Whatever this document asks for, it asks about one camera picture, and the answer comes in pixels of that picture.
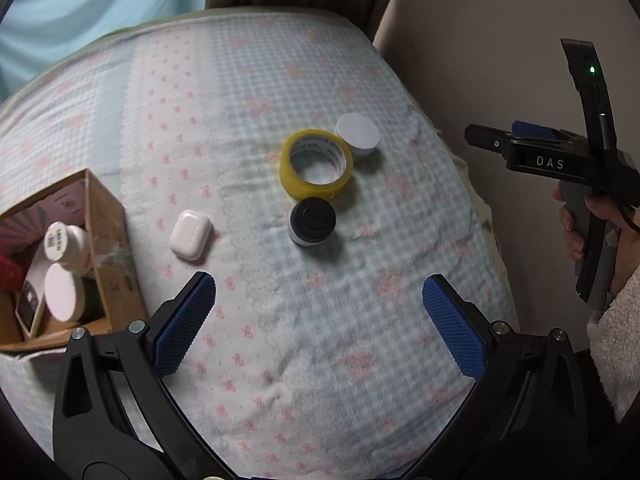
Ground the white lid cream jar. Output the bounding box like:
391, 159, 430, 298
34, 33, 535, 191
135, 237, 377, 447
335, 113, 381, 158

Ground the yellow packing tape roll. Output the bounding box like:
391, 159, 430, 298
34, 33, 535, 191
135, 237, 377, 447
278, 129, 354, 202

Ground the white earbuds case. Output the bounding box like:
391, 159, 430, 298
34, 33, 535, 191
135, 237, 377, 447
169, 209, 213, 261

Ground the black lid white jar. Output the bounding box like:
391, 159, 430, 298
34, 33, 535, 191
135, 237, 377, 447
288, 197, 336, 247

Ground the white fleece sleeve forearm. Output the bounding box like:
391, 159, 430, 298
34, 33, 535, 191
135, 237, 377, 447
587, 270, 640, 422

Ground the person's right hand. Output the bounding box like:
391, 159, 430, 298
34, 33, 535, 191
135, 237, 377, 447
551, 186, 640, 296

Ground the white round lid jar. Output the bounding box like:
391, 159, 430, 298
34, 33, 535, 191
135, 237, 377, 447
44, 263, 87, 323

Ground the white digital device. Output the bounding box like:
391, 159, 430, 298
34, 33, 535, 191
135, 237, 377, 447
15, 243, 52, 338

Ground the red white small box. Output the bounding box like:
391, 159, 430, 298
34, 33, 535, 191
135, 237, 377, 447
0, 255, 25, 292

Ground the white pill bottle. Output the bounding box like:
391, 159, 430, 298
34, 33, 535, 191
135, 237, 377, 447
43, 221, 93, 278

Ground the checkered floral bed cover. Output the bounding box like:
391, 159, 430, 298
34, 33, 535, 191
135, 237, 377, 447
1, 10, 516, 479

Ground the brown cardboard box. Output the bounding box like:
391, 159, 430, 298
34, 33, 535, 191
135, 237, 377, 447
1, 169, 148, 354

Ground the light blue curtain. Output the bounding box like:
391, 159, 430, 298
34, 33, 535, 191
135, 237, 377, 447
1, 0, 205, 100

